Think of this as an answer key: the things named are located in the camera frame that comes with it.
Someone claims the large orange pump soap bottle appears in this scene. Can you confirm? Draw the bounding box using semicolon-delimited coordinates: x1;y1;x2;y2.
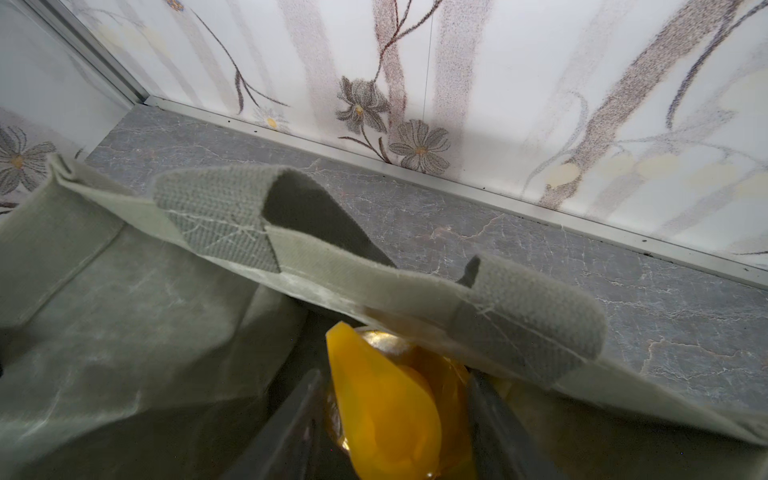
325;322;477;479

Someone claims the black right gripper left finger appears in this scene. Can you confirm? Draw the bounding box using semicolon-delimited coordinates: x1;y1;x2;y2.
222;369;326;480

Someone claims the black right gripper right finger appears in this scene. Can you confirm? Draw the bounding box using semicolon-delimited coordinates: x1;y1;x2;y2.
468;371;564;480

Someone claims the green fabric shopping bag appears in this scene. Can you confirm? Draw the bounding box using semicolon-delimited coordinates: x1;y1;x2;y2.
1;156;767;479

